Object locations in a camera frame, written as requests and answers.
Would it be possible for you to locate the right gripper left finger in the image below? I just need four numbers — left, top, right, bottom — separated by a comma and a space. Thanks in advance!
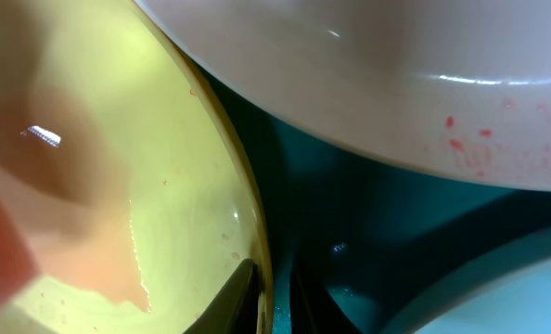
184, 258, 263, 334

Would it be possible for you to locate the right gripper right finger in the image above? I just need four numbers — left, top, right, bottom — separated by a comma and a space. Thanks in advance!
289, 266, 361, 334

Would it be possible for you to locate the yellow-green plate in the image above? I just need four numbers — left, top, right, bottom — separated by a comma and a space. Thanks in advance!
0, 1, 273, 333

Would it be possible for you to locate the white plate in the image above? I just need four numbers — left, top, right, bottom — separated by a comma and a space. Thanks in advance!
140, 0, 551, 191

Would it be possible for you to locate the teal plastic tray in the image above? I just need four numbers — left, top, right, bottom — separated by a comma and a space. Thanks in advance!
209, 77, 551, 333

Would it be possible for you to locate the light blue plate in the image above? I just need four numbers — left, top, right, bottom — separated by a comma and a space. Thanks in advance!
382, 227, 551, 334

